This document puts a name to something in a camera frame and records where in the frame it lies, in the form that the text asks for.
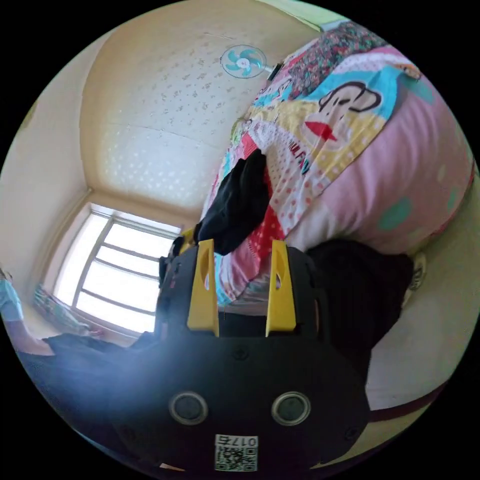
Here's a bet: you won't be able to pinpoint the wall fan with blue blades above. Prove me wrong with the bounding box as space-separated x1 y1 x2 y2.
219 44 284 81

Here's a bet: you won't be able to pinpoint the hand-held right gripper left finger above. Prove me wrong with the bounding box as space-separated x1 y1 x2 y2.
186 239 220 337

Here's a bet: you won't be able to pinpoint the floral curtain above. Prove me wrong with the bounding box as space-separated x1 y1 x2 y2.
32 283 95 337

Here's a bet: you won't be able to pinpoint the person's body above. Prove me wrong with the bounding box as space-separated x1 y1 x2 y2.
0 239 428 451

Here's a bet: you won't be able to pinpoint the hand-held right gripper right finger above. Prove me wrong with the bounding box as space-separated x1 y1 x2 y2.
265 239 298 337

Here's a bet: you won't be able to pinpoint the black pants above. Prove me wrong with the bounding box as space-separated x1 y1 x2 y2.
193 148 272 257

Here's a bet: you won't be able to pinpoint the dark floral quilt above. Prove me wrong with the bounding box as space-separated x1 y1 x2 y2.
286 21 389 100

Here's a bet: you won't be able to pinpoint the window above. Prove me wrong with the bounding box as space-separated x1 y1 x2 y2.
52 201 184 335

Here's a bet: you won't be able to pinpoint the bed with printed cartoon sheet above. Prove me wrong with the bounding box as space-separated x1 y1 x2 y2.
200 20 476 305

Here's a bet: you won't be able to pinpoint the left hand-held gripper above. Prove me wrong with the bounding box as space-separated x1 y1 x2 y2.
158 226 199 280

